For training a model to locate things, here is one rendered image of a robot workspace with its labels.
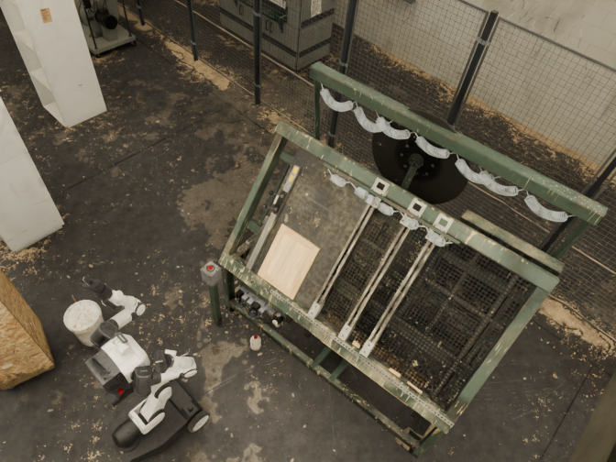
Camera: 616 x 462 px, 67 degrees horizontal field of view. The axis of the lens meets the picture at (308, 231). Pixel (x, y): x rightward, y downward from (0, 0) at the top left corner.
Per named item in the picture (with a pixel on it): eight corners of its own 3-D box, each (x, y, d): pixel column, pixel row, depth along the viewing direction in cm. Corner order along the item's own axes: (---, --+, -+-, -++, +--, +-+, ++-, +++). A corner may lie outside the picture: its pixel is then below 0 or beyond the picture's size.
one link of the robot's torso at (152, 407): (150, 430, 363) (159, 395, 336) (136, 412, 371) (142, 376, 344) (167, 418, 374) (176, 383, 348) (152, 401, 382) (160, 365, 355)
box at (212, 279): (202, 280, 392) (200, 269, 378) (212, 271, 398) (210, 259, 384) (212, 289, 388) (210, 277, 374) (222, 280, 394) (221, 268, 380)
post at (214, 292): (214, 323, 450) (207, 280, 392) (217, 318, 454) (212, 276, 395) (217, 326, 448) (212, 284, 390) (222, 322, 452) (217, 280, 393)
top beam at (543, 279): (280, 132, 365) (273, 131, 356) (285, 120, 362) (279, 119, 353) (550, 291, 292) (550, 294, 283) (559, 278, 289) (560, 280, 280)
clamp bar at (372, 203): (309, 310, 367) (295, 318, 346) (381, 177, 332) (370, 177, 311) (319, 317, 364) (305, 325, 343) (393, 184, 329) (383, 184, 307)
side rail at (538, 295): (447, 407, 333) (445, 414, 323) (537, 281, 300) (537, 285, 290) (457, 414, 330) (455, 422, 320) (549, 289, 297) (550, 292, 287)
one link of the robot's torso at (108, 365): (121, 412, 292) (107, 391, 264) (92, 374, 305) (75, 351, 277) (161, 379, 307) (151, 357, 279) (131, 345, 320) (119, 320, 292)
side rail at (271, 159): (230, 249, 403) (223, 250, 393) (283, 133, 370) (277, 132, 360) (236, 253, 401) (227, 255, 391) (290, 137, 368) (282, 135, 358)
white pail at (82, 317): (69, 332, 432) (51, 307, 395) (98, 313, 447) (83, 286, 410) (87, 355, 420) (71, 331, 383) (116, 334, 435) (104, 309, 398)
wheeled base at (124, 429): (141, 477, 361) (132, 467, 335) (104, 427, 381) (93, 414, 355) (206, 416, 393) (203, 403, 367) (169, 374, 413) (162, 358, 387)
